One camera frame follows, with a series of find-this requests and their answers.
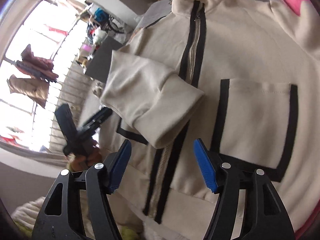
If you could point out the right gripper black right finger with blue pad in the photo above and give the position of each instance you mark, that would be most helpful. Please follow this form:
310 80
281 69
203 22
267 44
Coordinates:
248 205

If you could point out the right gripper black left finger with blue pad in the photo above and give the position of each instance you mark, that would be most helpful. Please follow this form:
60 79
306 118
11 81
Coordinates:
60 216

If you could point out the beige zip jacket black trim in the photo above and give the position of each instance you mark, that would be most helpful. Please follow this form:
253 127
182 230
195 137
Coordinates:
242 76

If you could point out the left hand holding gripper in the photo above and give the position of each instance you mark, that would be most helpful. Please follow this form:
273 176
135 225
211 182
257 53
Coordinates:
80 162

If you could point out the metal balcony railing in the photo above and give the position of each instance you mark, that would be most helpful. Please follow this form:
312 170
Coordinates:
71 88

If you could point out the brown hanging garment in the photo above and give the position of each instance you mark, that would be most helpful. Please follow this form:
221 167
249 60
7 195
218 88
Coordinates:
35 89

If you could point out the dark grey table top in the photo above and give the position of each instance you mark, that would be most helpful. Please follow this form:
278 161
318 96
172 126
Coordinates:
98 68

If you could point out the maroon hanging garment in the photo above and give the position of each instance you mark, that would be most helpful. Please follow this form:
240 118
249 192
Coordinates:
36 67

